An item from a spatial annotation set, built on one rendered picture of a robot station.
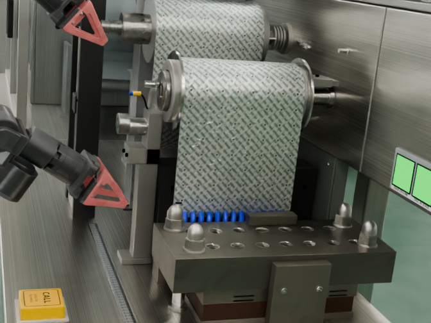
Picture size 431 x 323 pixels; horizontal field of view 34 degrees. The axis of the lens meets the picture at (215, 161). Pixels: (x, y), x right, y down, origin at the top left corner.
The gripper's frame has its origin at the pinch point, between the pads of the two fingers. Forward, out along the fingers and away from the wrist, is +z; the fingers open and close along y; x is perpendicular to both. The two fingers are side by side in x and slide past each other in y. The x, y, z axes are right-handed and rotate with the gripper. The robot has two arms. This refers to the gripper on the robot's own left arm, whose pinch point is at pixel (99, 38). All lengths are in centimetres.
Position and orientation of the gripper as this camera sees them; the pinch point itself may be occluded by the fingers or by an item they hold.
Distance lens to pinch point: 130.3
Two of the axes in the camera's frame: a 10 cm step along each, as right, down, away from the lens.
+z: 6.7, 6.3, 4.0
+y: 3.0, 2.7, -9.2
